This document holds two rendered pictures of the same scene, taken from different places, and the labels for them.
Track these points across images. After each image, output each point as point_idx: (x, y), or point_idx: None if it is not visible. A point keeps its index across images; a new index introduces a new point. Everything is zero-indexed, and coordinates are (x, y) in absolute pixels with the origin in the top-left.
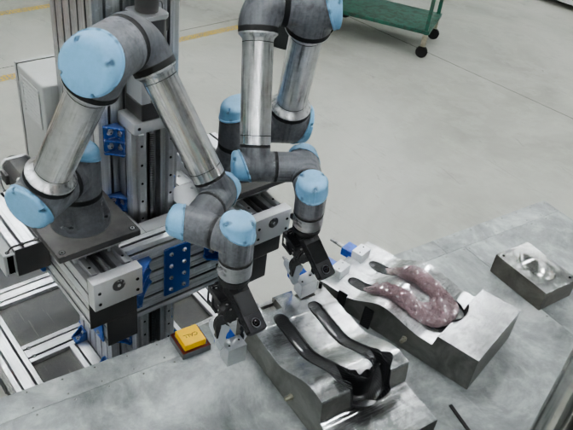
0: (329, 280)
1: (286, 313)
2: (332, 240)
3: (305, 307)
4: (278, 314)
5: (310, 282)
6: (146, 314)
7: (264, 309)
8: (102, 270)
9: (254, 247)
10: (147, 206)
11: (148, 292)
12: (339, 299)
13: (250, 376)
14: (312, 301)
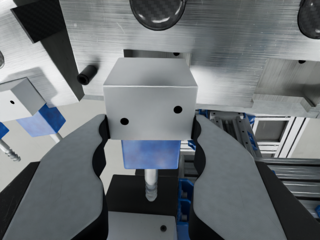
0: (53, 86)
1: (285, 24)
2: (16, 159)
3: (195, 11)
4: (312, 35)
5: (145, 85)
6: (246, 149)
7: (275, 87)
8: None
9: (157, 198)
10: None
11: (303, 186)
12: (48, 22)
13: None
14: (150, 26)
